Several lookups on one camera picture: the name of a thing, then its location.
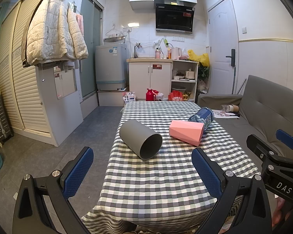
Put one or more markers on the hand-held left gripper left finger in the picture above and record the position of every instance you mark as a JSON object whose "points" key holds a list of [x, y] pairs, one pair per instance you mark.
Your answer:
{"points": [[77, 171]]}

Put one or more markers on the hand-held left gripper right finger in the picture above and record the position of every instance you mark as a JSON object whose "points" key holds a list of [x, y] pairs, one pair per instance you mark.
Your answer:
{"points": [[207, 174]]}

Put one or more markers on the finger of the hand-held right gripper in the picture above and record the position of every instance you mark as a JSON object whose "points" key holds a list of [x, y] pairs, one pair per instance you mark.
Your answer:
{"points": [[287, 139], [260, 147]]}

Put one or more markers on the grey cup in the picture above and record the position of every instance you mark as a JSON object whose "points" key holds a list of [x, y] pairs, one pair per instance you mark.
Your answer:
{"points": [[139, 139]]}

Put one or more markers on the pink faceted cup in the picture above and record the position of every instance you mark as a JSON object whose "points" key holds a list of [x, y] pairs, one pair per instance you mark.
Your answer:
{"points": [[185, 132]]}

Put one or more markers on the brown paper cup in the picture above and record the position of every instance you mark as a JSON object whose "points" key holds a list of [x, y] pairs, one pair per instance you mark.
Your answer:
{"points": [[234, 108]]}

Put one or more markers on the blue patterned cup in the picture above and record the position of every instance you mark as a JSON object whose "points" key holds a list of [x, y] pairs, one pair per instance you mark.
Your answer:
{"points": [[205, 116]]}

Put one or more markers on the person's right hand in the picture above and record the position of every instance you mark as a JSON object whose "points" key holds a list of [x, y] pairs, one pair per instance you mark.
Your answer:
{"points": [[278, 212]]}

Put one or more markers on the grey fabric sofa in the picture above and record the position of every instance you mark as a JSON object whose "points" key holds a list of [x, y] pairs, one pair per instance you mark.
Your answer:
{"points": [[258, 107]]}

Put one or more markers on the grey checkered tablecloth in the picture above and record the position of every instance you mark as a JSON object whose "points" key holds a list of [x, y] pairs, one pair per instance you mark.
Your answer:
{"points": [[161, 182]]}

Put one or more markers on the printed magazine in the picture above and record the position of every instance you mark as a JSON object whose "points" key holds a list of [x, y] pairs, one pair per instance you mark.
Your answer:
{"points": [[224, 115]]}

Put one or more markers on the clear plastic bottle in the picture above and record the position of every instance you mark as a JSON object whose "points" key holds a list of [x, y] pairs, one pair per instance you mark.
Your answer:
{"points": [[225, 107]]}

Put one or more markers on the white floor cabinet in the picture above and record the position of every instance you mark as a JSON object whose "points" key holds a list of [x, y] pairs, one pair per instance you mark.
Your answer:
{"points": [[61, 112]]}

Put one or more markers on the white platform block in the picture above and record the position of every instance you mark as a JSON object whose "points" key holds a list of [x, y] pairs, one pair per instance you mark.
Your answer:
{"points": [[109, 98]]}

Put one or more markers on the red packet bag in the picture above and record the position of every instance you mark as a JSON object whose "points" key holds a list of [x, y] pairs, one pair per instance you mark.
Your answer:
{"points": [[177, 97]]}

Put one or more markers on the plastic wash basin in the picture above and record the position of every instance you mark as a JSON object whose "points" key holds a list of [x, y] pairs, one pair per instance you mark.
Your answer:
{"points": [[178, 89]]}

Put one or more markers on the white open shelf unit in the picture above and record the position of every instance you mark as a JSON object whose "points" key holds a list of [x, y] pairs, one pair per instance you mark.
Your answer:
{"points": [[196, 82]]}

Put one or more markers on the white printed plastic bag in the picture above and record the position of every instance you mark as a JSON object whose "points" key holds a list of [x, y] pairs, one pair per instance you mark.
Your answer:
{"points": [[129, 97]]}

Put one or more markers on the silver ribbed suitcase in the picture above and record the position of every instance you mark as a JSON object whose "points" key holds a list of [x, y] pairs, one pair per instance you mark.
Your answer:
{"points": [[0, 119]]}

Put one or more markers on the green leafy plant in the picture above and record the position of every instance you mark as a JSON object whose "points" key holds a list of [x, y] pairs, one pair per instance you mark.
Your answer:
{"points": [[204, 72]]}

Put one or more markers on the red thermos jug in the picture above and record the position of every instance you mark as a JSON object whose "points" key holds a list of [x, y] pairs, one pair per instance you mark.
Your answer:
{"points": [[150, 95]]}

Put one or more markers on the white mug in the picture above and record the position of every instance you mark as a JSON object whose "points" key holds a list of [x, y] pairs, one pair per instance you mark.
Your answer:
{"points": [[189, 75]]}

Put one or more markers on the yellow plastic bag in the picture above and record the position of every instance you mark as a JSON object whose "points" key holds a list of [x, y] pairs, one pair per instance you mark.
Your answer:
{"points": [[200, 57]]}

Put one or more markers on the white sink cabinet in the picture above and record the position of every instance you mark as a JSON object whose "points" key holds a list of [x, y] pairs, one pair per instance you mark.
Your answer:
{"points": [[149, 80]]}

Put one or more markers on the grey washing machine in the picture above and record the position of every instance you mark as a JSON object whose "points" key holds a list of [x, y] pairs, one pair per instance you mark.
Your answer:
{"points": [[109, 65]]}

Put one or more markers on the white door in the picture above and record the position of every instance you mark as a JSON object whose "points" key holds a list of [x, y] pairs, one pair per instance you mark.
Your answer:
{"points": [[222, 41]]}

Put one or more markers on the cream louvered wardrobe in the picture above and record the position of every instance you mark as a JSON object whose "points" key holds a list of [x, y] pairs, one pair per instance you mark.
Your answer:
{"points": [[14, 78]]}

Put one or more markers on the frosted glass sliding door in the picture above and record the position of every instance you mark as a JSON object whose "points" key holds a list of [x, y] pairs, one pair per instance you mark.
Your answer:
{"points": [[90, 53]]}

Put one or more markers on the white electric kettle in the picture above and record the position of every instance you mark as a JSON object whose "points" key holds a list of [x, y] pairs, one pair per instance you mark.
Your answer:
{"points": [[176, 53]]}

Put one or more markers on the orange bottle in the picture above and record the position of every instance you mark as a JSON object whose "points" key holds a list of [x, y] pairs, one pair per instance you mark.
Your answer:
{"points": [[169, 53]]}

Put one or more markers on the pink container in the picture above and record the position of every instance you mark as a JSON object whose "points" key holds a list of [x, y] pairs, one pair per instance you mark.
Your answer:
{"points": [[158, 54]]}

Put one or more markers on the metal faucet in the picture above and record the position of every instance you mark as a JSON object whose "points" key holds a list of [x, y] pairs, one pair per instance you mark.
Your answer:
{"points": [[136, 50]]}

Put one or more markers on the metal basin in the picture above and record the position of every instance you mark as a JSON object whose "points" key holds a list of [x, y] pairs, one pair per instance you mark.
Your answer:
{"points": [[114, 40]]}

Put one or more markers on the green power strip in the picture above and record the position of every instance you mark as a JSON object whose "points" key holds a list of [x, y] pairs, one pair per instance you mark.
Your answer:
{"points": [[164, 42]]}

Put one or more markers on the white padded jacket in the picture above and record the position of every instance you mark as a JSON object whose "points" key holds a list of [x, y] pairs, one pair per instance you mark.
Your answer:
{"points": [[51, 34]]}

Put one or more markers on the pink towel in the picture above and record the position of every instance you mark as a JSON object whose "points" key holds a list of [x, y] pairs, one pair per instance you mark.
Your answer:
{"points": [[80, 23]]}

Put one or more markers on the black range hood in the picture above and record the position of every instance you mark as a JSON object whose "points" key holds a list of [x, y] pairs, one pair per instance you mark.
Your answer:
{"points": [[174, 17]]}

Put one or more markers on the white wall switch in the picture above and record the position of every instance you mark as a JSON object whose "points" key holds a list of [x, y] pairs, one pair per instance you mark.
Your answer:
{"points": [[244, 30]]}

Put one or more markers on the row of wall sockets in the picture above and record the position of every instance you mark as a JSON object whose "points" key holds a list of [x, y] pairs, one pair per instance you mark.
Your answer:
{"points": [[177, 39]]}

